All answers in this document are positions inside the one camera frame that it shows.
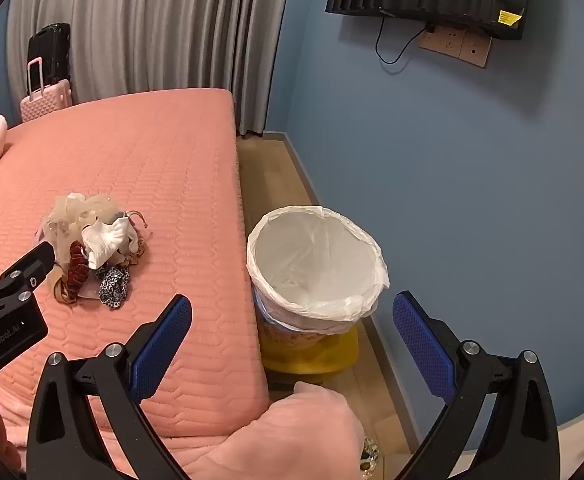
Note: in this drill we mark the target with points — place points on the pink suitcase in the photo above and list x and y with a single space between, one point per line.
47 102

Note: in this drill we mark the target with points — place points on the patterned slipper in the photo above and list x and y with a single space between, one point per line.
370 455

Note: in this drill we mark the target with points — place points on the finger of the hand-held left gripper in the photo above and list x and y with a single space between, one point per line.
34 265

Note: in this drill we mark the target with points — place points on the brown scrunchie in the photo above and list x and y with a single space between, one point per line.
133 252

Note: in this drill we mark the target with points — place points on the grey pleated curtain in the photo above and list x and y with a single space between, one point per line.
172 25

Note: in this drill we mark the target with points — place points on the red velvet scrunchie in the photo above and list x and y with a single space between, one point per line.
78 267

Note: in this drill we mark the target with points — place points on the beige mesh scrunchie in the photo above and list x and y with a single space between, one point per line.
67 220

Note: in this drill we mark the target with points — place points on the yellow trash bin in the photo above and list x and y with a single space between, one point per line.
317 355

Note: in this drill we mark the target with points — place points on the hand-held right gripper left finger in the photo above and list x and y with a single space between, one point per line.
162 345

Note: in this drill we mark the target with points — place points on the beige wall socket plate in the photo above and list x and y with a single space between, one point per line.
429 40
452 42

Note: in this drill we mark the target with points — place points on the beige wall switch plate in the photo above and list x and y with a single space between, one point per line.
476 52

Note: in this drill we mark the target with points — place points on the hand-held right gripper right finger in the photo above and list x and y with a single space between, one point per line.
421 345

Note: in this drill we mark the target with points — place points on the pink fluffy cloth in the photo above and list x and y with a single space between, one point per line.
297 435

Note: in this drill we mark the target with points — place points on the leopard print scrunchie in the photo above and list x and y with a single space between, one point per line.
113 287

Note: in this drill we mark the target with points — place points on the black suitcase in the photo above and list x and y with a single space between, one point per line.
52 55

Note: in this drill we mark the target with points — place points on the pink quilted bed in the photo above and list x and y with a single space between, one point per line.
172 185

